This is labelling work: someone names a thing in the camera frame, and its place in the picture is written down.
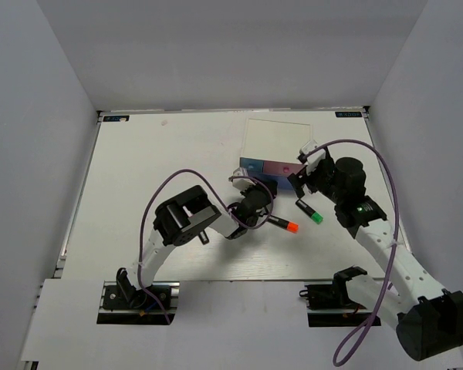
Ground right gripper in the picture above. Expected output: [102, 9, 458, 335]
[288, 156, 345, 204]

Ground blue small drawer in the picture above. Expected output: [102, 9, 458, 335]
[239, 157, 264, 173]

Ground pink drawer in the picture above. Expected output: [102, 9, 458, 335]
[262, 160, 303, 177]

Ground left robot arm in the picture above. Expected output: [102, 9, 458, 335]
[117, 180, 278, 309]

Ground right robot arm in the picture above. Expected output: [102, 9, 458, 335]
[288, 153, 463, 361]

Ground green highlighter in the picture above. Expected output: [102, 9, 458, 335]
[296, 199, 323, 224]

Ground orange highlighter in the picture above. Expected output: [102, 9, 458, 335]
[268, 216, 299, 234]

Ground white drawer cabinet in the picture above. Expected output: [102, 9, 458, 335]
[238, 117, 318, 182]

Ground pink highlighter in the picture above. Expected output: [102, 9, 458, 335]
[199, 232, 209, 245]

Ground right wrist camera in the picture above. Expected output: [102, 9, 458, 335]
[297, 140, 326, 175]

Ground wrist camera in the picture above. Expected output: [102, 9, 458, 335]
[228, 167, 255, 191]
[297, 140, 326, 175]

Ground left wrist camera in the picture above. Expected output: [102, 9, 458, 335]
[228, 167, 255, 191]

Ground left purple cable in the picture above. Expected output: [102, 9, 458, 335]
[137, 167, 275, 325]

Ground purple cable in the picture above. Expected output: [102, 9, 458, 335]
[299, 139, 400, 367]
[137, 167, 275, 325]

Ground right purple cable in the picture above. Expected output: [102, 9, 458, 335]
[299, 139, 400, 367]

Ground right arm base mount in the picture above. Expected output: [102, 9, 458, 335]
[299, 284, 371, 328]

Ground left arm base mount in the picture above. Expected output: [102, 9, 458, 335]
[96, 282, 180, 326]

